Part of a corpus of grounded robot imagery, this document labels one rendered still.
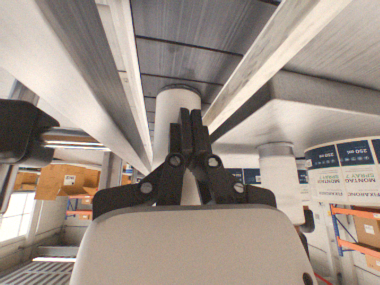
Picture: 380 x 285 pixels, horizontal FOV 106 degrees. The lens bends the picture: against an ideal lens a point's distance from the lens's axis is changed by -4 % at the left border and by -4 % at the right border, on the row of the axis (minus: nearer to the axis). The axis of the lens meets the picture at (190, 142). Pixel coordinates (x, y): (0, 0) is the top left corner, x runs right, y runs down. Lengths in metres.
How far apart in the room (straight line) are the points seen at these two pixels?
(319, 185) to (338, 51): 0.35
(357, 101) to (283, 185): 0.20
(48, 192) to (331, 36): 2.19
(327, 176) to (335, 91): 0.25
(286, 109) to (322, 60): 0.07
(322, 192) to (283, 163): 0.14
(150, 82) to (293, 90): 0.18
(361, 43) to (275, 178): 0.27
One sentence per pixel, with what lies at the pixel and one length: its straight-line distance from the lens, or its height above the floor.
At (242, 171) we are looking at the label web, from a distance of 0.61.
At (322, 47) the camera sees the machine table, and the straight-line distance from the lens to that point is 0.25.
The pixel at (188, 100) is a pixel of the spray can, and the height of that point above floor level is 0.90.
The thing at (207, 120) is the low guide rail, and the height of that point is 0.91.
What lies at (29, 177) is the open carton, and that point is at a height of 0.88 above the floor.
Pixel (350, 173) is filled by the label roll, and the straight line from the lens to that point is 0.49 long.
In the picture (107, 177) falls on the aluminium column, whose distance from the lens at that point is 0.46.
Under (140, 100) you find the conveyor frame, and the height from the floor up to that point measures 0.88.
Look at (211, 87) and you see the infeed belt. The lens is 0.17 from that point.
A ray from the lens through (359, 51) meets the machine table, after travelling 0.28.
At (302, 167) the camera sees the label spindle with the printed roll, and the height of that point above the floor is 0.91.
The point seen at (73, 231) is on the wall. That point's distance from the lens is 9.65.
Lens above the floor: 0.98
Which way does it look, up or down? 15 degrees down
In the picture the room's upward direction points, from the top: 180 degrees counter-clockwise
